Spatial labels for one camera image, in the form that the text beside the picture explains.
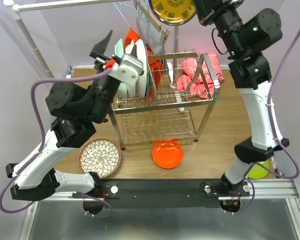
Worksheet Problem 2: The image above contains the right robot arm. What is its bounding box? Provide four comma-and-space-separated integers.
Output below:
194, 0, 290, 196

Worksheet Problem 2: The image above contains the lime green plate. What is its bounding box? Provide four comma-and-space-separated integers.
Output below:
247, 165, 268, 180

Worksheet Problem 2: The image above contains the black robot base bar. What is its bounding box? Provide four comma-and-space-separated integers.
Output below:
72, 178, 251, 210

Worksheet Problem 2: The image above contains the teal scalloped plate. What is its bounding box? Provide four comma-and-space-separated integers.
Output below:
145, 51, 151, 99

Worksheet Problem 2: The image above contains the orange garment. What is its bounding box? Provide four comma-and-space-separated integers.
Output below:
123, 28, 164, 99

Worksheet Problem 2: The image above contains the woven bamboo plate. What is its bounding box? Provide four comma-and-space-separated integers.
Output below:
147, 67, 157, 99

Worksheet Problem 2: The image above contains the pink printed garment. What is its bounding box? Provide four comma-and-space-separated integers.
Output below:
174, 51, 226, 100

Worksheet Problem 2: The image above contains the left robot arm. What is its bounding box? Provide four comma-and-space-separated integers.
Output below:
6, 36, 144, 202

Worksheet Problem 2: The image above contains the yellow patterned small plate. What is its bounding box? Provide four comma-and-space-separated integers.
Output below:
148, 0, 196, 26

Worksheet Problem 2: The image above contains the white clothes rail frame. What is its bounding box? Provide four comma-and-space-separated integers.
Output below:
2, 0, 182, 80

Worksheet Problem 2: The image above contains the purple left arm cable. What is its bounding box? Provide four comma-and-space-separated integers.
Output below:
0, 68, 116, 219

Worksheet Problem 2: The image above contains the mint rectangular plate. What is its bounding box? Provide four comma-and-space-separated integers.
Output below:
114, 37, 128, 98

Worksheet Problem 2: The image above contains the orange plastic plate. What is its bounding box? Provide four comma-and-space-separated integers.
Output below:
152, 139, 184, 169

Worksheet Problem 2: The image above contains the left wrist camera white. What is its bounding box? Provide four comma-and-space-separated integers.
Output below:
104, 53, 144, 86

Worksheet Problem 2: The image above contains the flower plate brown rim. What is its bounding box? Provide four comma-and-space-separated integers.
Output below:
78, 138, 122, 179
134, 38, 148, 99

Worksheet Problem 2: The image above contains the steel wire dish rack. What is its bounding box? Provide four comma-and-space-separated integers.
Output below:
109, 52, 220, 150

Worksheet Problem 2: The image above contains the blue wire hanger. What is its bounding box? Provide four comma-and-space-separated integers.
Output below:
113, 0, 149, 29

